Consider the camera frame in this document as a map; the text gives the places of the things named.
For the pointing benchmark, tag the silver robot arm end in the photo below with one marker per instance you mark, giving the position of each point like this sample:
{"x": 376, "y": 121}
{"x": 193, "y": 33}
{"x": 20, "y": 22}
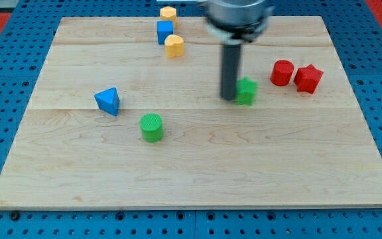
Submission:
{"x": 237, "y": 21}

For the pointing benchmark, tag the green star block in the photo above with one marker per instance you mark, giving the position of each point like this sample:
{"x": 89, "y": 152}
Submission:
{"x": 246, "y": 91}

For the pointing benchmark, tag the red star block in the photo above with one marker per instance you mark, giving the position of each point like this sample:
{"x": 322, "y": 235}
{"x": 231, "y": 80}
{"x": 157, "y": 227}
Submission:
{"x": 307, "y": 79}

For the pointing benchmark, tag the green cylinder block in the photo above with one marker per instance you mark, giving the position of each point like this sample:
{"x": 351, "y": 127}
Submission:
{"x": 151, "y": 127}

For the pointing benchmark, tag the light wooden board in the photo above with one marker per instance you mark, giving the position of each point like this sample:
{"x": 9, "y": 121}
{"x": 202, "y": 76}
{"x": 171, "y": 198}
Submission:
{"x": 289, "y": 150}

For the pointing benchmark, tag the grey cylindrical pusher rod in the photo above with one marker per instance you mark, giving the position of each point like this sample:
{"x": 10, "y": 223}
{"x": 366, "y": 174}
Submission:
{"x": 230, "y": 62}

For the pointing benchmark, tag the yellow heart block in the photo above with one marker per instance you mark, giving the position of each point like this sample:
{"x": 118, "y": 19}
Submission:
{"x": 174, "y": 46}

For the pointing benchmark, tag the blue triangle block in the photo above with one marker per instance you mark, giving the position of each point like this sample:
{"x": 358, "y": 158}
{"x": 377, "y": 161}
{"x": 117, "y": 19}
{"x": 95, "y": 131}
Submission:
{"x": 108, "y": 101}

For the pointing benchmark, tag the blue cube block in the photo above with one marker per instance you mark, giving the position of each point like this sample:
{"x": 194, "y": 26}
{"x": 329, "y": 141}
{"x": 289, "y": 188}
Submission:
{"x": 164, "y": 29}

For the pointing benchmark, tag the red cylinder block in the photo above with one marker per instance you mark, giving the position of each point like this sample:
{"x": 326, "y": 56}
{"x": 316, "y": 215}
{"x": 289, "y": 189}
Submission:
{"x": 282, "y": 72}

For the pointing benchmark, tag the yellow hexagon block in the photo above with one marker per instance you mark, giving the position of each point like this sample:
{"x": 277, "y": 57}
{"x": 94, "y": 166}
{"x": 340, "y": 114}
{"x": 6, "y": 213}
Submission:
{"x": 169, "y": 14}

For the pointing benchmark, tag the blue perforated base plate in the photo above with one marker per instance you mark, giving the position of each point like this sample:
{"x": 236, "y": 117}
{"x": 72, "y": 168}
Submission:
{"x": 24, "y": 43}

